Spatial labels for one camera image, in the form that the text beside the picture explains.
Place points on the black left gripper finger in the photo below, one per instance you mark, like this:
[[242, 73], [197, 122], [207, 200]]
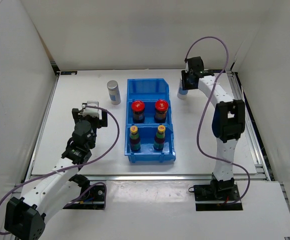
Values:
[[76, 115], [104, 119]]

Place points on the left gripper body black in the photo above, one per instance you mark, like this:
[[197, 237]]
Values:
[[94, 121]]

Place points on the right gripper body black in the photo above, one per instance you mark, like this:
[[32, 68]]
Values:
[[191, 86]]

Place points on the silver-capped spice shaker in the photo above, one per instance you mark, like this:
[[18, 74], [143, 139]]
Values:
[[181, 93], [113, 91]]

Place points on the red-lid sauce jar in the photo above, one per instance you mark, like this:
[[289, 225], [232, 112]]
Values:
[[138, 108], [161, 109]]

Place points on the yellow-cap sauce bottle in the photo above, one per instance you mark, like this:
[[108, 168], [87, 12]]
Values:
[[134, 138], [159, 139]]

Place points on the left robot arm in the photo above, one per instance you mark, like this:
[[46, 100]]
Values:
[[26, 217]]

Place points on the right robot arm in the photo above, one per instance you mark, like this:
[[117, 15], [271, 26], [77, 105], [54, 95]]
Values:
[[228, 122]]

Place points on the right black corner label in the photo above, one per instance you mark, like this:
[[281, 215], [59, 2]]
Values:
[[216, 71]]

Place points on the black corner label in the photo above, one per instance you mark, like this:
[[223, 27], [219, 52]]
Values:
[[68, 73], [216, 71]]

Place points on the blue bin far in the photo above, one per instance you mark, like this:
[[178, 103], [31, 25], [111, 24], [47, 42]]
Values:
[[147, 89]]

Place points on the blue bin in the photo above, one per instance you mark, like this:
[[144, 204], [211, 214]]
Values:
[[147, 152], [147, 89], [149, 114]]

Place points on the left black corner label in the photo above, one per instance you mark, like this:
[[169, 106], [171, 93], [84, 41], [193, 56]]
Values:
[[68, 73]]

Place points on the blue bin middle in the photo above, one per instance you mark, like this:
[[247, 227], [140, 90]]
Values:
[[149, 114]]

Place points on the blue bin near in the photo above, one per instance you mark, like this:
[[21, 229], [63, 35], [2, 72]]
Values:
[[147, 152]]

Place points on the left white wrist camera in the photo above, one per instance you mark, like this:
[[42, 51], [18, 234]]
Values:
[[88, 111]]

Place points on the aluminium table edge rail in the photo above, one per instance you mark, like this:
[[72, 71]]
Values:
[[160, 177]]

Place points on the left side aluminium rail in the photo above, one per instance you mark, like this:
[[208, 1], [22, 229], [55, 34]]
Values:
[[27, 107]]

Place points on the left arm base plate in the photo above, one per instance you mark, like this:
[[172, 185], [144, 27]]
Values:
[[93, 199]]

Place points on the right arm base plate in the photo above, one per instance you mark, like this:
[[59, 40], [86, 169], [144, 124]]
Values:
[[206, 201]]

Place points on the right side aluminium rail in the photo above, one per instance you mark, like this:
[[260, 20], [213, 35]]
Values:
[[261, 162]]

